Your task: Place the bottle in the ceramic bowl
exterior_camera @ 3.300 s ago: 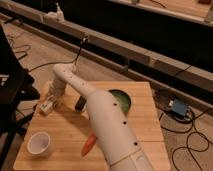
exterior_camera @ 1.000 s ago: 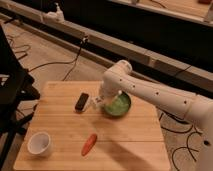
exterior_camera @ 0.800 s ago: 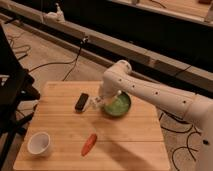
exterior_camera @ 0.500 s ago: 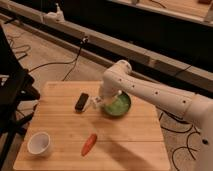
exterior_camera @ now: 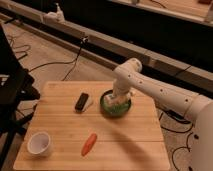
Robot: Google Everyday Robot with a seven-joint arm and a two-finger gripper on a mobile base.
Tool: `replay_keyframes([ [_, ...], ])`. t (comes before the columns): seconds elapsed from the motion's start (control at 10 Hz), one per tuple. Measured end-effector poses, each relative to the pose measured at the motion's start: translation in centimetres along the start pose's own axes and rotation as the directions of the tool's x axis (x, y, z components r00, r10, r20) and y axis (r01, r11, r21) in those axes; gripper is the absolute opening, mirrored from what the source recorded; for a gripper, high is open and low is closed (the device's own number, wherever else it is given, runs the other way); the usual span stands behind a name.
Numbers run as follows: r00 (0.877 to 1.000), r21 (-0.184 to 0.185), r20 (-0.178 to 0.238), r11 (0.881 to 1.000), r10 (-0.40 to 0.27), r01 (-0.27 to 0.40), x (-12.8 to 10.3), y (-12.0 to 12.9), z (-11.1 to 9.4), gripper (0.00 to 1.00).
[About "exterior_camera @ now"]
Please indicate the white plastic bottle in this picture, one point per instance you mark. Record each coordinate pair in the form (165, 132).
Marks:
(111, 99)

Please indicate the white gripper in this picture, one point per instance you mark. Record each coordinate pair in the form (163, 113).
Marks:
(121, 89)

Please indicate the green ceramic bowl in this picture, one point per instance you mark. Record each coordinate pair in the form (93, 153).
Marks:
(116, 110)

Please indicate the long metal rail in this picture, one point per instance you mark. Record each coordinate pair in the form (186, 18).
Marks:
(174, 49)

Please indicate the white cup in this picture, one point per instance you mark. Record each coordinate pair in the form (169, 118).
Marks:
(39, 144)

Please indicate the orange carrot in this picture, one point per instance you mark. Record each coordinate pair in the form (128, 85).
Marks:
(88, 145)

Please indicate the white clamp on rail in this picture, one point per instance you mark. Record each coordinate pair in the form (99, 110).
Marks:
(58, 15)

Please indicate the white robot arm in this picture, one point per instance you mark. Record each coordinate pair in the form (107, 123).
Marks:
(192, 106)

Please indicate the wooden board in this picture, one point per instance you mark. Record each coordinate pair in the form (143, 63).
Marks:
(84, 139)

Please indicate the black and white eraser block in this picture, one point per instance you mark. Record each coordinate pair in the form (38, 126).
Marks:
(83, 102)

